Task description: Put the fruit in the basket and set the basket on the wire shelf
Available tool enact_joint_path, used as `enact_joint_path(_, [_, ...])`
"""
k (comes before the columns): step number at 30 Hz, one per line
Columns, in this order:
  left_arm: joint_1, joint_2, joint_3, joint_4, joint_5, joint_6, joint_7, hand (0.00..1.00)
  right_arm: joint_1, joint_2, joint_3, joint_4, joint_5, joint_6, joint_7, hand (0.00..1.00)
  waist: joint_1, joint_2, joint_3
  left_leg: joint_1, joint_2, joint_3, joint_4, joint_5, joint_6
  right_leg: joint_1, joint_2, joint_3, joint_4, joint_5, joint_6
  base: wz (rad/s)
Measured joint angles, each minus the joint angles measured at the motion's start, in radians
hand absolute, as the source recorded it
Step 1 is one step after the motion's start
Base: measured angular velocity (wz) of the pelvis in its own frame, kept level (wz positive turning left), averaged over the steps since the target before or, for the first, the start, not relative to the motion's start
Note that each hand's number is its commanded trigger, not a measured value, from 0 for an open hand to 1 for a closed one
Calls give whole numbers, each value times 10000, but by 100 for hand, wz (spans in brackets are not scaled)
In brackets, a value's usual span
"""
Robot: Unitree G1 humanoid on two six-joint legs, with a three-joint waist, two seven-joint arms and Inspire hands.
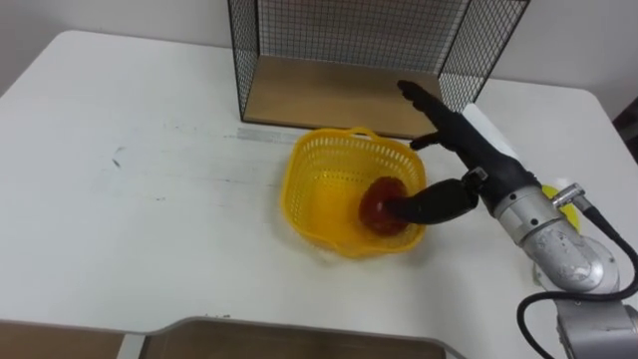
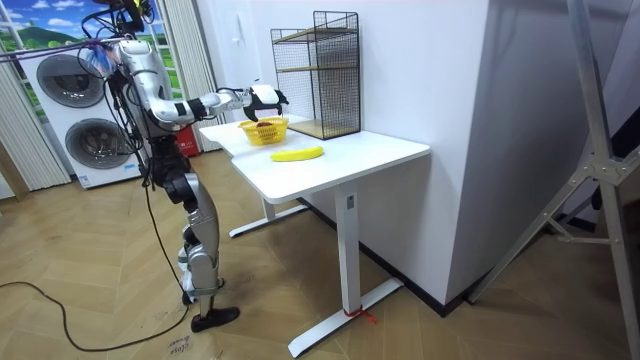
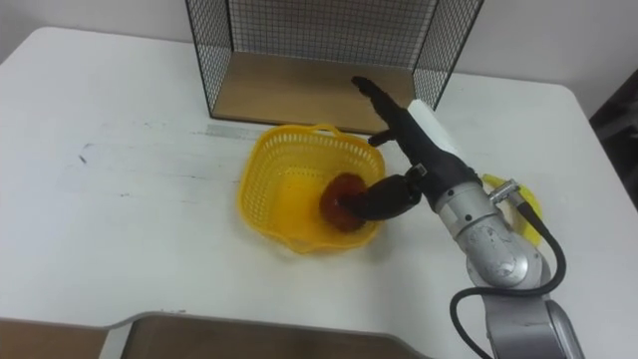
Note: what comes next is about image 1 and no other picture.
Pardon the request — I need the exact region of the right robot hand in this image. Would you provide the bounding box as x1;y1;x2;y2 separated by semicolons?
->
384;79;542;226

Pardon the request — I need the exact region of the red apple soft toy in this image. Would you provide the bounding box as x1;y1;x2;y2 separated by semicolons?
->
358;176;411;237

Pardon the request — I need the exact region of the yellow round object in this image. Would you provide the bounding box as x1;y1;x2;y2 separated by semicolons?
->
541;183;582;234

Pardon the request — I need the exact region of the yellow plastic basket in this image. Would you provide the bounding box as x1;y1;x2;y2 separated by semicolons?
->
280;126;429;259

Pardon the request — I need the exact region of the white desk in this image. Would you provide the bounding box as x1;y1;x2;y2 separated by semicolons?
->
0;29;638;359

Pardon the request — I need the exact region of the black wire mesh shelf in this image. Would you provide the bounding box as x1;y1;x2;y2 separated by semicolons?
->
227;0;531;141

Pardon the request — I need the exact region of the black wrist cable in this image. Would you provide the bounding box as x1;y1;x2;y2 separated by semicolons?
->
515;182;638;359

